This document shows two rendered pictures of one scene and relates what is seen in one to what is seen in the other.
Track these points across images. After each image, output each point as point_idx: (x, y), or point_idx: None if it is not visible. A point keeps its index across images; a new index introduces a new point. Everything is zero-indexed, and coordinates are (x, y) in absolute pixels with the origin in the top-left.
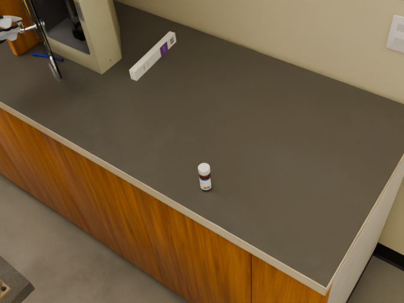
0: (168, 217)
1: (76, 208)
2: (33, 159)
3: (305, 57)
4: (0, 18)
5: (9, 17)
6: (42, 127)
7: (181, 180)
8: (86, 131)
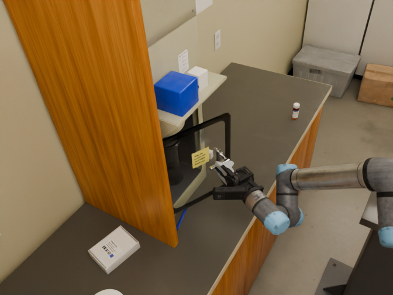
0: (293, 158)
1: (243, 285)
2: (229, 290)
3: None
4: (224, 165)
5: (221, 163)
6: None
7: (293, 126)
8: (265, 171)
